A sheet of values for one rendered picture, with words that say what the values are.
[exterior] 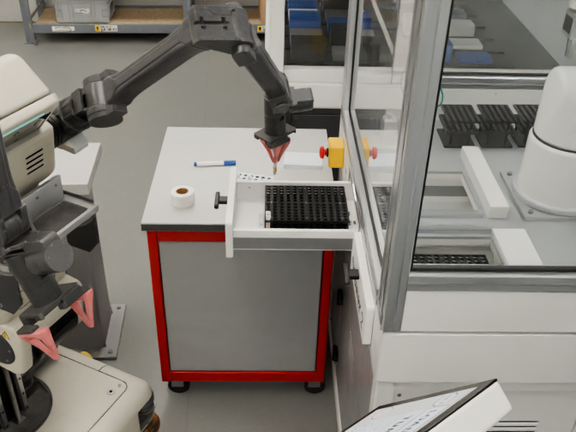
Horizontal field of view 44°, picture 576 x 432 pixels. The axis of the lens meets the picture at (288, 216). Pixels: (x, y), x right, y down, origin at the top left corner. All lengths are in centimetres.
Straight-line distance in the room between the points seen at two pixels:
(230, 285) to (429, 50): 127
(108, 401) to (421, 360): 106
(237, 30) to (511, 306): 77
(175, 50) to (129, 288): 177
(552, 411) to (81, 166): 158
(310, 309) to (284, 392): 43
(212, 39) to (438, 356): 79
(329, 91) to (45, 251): 160
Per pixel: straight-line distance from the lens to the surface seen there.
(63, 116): 170
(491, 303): 146
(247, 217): 196
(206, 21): 142
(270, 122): 187
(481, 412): 102
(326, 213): 187
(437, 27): 114
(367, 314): 154
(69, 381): 233
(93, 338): 277
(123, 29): 562
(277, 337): 237
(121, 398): 225
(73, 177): 236
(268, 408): 255
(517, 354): 157
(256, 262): 217
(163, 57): 147
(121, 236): 339
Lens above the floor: 193
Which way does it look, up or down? 34 degrees down
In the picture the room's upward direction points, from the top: 2 degrees clockwise
